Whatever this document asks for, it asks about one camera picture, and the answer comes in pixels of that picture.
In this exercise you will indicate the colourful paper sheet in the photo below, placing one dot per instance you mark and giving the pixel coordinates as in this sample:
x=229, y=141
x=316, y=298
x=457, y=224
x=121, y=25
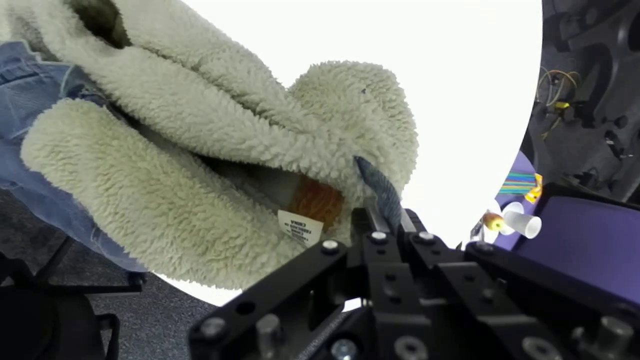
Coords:
x=521, y=185

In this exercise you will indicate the white paper cup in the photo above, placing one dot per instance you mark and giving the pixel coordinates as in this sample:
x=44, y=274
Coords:
x=523, y=223

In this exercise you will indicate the denim jacket with fleece lining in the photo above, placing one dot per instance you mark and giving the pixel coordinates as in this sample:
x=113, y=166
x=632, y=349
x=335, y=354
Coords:
x=200, y=152

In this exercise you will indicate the purple chair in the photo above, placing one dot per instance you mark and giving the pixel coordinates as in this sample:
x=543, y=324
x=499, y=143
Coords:
x=587, y=247

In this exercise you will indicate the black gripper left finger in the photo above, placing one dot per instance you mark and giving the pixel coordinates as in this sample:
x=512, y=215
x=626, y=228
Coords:
x=387, y=300

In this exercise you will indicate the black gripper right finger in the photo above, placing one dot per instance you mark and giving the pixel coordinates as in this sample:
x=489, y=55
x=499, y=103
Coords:
x=506, y=300

